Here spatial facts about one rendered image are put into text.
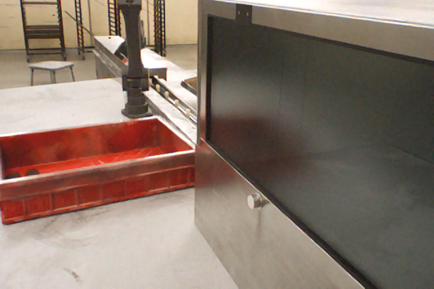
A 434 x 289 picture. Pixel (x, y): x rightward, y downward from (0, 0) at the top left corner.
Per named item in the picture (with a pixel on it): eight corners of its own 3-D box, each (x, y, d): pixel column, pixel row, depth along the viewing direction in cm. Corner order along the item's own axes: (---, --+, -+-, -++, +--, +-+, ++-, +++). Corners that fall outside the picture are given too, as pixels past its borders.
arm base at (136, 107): (120, 113, 173) (132, 120, 163) (119, 93, 170) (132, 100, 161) (140, 109, 177) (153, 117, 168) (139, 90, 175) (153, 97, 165)
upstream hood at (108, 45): (93, 46, 317) (93, 34, 314) (119, 46, 324) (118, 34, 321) (131, 84, 208) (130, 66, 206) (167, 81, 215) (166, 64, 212)
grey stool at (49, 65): (58, 113, 444) (53, 68, 430) (30, 108, 456) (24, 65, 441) (81, 104, 477) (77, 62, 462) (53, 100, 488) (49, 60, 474)
